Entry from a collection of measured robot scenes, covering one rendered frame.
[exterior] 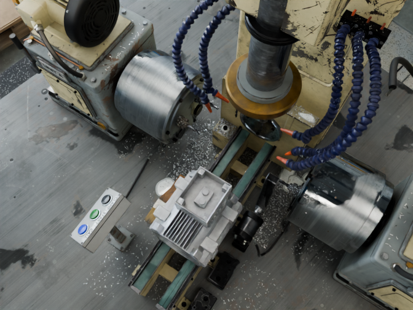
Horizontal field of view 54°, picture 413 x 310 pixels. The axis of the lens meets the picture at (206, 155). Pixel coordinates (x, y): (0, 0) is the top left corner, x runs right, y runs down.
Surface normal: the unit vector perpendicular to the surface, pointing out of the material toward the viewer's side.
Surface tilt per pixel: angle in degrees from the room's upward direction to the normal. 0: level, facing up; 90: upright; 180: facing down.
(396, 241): 0
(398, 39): 0
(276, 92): 0
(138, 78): 21
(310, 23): 90
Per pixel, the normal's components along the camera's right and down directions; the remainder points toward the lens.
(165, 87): -0.10, -0.26
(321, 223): -0.49, 0.50
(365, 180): 0.15, -0.59
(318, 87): -0.55, 0.77
